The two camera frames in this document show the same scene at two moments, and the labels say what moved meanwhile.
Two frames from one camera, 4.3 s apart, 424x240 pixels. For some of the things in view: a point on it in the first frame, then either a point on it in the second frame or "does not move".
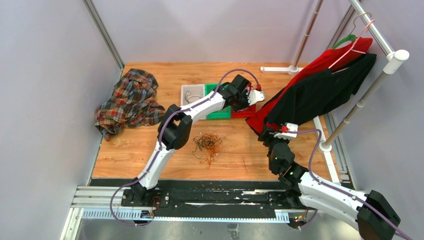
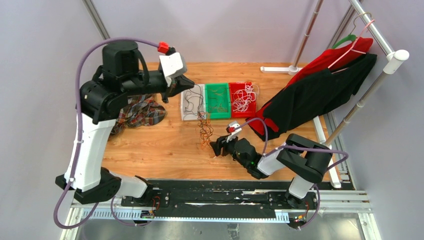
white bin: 190,93 does not move
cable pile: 208,146 → 206,130
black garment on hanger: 319,93 does not move
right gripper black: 267,133 → 222,143
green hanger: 350,37 does not move
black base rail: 214,199 does not move
